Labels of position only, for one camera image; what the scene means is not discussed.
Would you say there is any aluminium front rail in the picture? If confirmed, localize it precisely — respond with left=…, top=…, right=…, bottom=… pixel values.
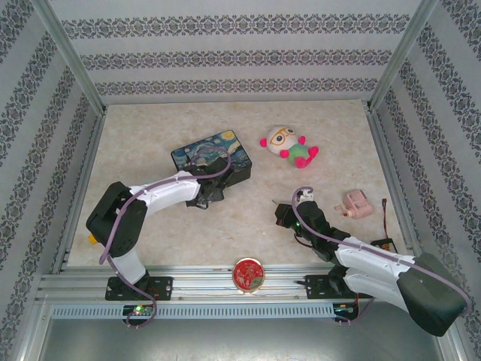
left=35, top=264, right=380, bottom=302

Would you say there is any pink toy camera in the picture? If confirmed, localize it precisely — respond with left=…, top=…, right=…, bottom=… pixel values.
left=335, top=190, right=374, bottom=220

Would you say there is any black starry night box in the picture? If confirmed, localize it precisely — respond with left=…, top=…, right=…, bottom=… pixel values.
left=171, top=129, right=253, bottom=188

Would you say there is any aluminium corner post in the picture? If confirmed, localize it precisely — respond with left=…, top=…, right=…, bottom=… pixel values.
left=367, top=0, right=443, bottom=112
left=32, top=0, right=108, bottom=114

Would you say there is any grey metal panel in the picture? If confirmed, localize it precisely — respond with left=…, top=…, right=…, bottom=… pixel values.
left=22, top=317, right=459, bottom=361

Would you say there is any black battery pack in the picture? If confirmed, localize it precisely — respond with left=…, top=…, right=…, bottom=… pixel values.
left=370, top=237, right=396, bottom=255

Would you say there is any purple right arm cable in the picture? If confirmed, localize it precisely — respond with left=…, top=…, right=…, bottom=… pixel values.
left=292, top=186, right=471, bottom=326

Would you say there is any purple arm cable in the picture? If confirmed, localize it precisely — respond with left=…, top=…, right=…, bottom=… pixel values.
left=292, top=186, right=471, bottom=326
left=99, top=147, right=233, bottom=331

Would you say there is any round red tin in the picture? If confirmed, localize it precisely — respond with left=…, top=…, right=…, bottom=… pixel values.
left=231, top=256, right=266, bottom=295

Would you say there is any red black wire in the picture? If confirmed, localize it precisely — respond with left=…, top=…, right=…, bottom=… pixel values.
left=380, top=196, right=391, bottom=241

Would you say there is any pink green plush toy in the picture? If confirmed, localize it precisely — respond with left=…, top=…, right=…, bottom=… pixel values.
left=259, top=125, right=320, bottom=169

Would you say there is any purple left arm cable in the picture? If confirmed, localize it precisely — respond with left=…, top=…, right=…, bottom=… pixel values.
left=99, top=147, right=233, bottom=331

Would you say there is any slotted grey cable duct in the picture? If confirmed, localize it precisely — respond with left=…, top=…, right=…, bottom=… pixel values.
left=50, top=303, right=336, bottom=320

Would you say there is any aluminium side rail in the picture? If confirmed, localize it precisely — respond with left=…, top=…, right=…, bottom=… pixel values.
left=50, top=105, right=108, bottom=274
left=368, top=107, right=422, bottom=262

